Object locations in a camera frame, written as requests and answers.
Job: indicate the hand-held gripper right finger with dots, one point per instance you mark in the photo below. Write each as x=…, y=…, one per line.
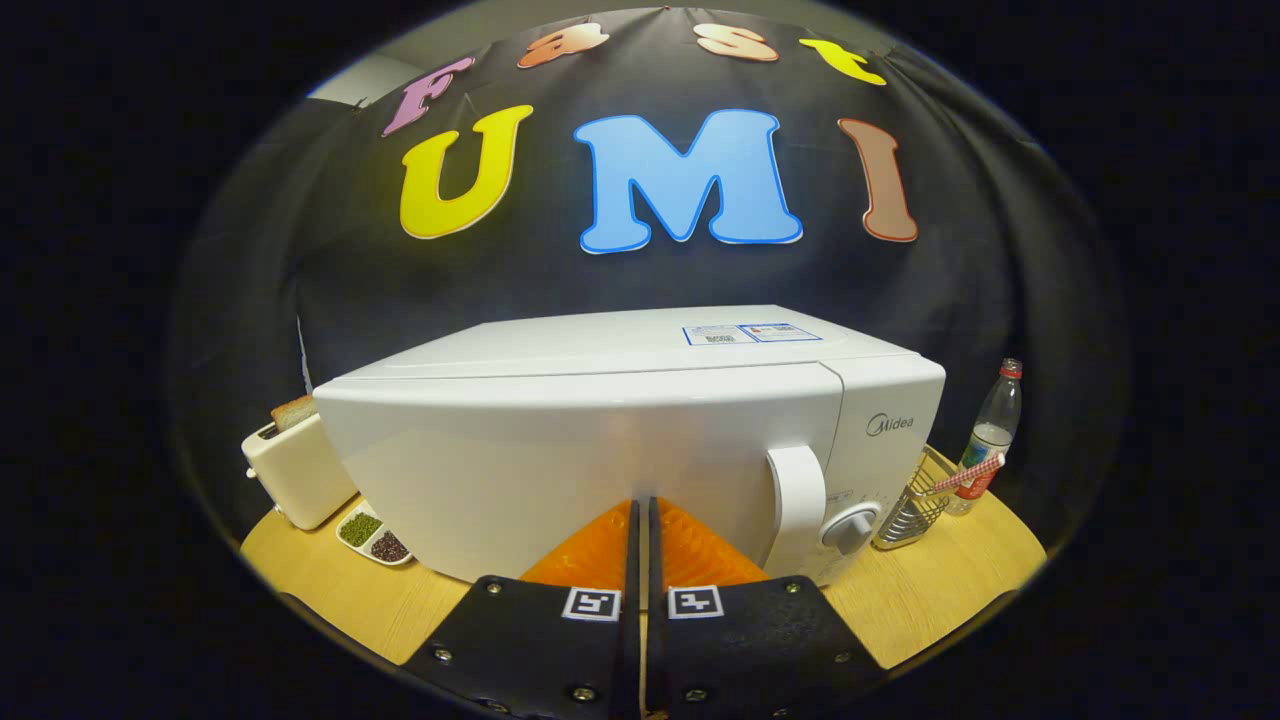
x=656, y=660

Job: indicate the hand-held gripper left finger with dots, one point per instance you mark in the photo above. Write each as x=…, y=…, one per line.
x=630, y=660

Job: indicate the white microwave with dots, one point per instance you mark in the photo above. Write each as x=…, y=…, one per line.
x=550, y=450

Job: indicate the white divided bean dish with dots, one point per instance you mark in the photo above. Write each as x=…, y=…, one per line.
x=360, y=528

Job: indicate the red checked straw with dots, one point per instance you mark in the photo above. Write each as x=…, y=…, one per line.
x=965, y=473

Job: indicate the cream toaster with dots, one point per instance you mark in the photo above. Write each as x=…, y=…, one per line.
x=295, y=480

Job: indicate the toast slice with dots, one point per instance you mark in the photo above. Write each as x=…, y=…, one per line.
x=292, y=414

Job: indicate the clear plastic water bottle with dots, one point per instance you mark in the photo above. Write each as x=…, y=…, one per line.
x=995, y=410

